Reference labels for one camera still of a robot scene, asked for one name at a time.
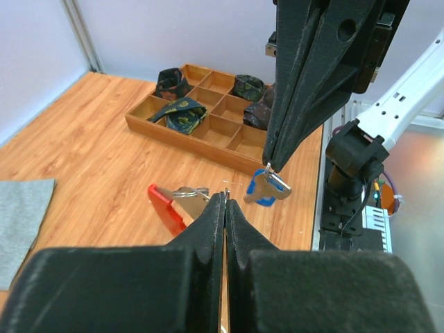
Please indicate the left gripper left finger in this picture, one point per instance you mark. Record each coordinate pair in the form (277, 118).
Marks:
(171, 288)

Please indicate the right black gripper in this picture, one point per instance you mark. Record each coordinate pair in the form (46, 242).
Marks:
(322, 48)

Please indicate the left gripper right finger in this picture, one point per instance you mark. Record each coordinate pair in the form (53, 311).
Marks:
(273, 290)

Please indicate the blue key tag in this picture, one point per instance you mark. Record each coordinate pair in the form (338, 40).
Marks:
(266, 187)

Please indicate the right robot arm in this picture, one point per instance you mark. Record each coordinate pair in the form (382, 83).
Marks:
(414, 90)

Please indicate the green patterned rolled necktie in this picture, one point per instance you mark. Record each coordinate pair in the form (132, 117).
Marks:
(248, 87)

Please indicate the dark brown dotted necktie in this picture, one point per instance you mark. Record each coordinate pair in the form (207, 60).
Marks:
(257, 114)

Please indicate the wooden compartment tray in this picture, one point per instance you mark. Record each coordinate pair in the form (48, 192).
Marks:
(222, 137)

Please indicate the dark patterned necktie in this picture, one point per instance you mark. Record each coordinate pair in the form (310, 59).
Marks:
(183, 115)

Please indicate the dark rolled necktie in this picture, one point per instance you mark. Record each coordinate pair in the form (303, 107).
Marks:
(172, 84)

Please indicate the grey cloth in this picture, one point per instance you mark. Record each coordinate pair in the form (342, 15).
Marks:
(23, 208)

